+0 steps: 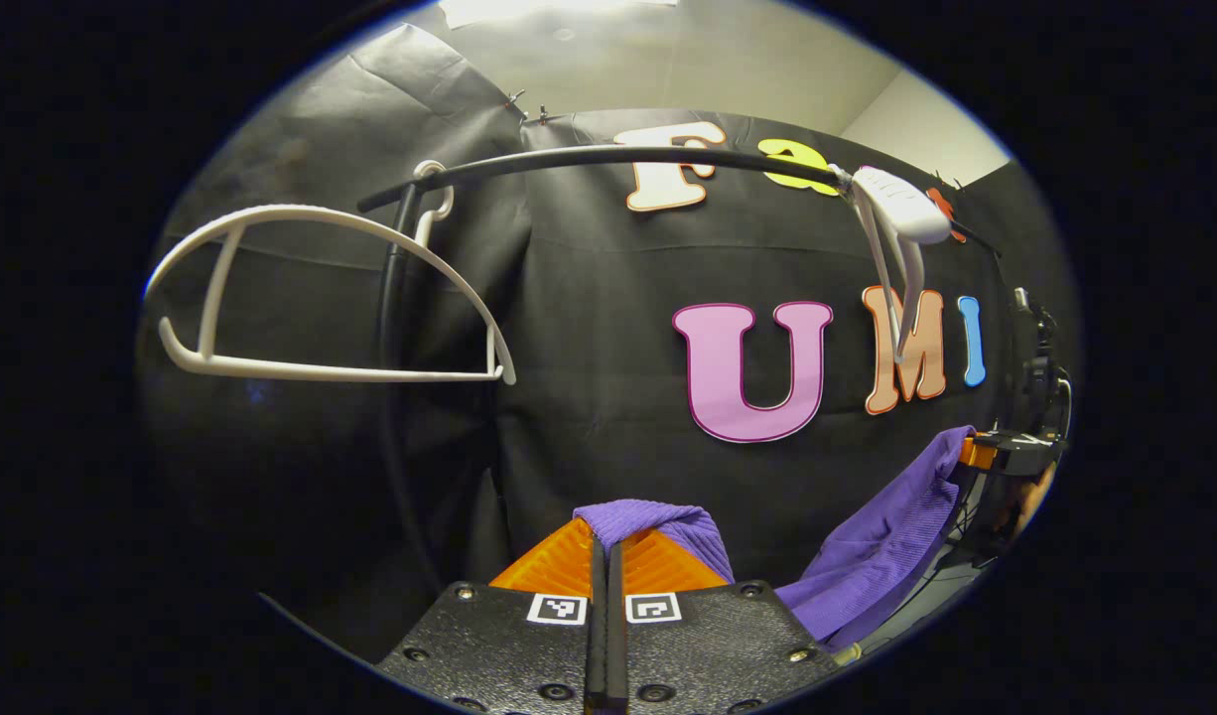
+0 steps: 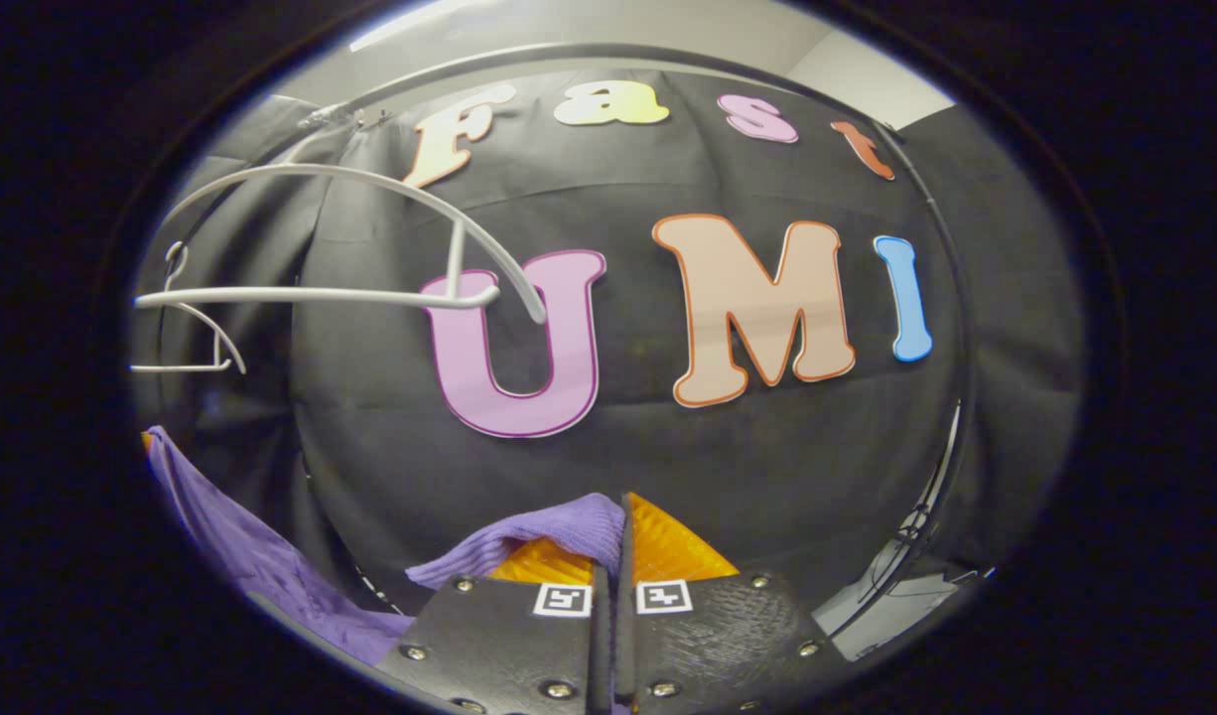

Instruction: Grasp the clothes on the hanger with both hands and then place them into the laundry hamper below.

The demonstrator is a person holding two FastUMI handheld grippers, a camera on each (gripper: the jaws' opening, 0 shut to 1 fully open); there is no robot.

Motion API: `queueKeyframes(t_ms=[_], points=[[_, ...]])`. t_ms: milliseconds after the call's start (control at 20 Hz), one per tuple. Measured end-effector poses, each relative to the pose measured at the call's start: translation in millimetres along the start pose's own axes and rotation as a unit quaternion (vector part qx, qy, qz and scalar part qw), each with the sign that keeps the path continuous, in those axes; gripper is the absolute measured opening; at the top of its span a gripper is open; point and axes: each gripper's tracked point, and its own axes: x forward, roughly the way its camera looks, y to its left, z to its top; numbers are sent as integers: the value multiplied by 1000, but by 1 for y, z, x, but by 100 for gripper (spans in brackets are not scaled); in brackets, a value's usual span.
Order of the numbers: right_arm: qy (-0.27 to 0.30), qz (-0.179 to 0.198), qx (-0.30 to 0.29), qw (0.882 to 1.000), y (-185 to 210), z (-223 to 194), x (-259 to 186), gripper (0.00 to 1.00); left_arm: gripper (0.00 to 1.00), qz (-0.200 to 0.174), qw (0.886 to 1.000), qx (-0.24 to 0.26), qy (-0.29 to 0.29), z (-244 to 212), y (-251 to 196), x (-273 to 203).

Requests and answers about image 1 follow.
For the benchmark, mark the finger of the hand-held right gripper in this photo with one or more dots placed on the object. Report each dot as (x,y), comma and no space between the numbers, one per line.
(1015,449)

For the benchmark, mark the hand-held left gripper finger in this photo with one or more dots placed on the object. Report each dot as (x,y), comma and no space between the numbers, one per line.
(597,636)
(616,645)

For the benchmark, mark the purple knit shirt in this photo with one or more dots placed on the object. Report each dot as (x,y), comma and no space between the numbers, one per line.
(867,556)

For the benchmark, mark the white plastic hanger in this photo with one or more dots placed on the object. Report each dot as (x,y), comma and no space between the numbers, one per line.
(901,204)
(301,211)

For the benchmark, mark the black backdrop cloth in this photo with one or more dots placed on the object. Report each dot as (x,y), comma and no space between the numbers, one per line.
(589,397)

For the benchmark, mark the black clothes rail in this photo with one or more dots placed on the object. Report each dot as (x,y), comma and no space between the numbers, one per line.
(589,156)

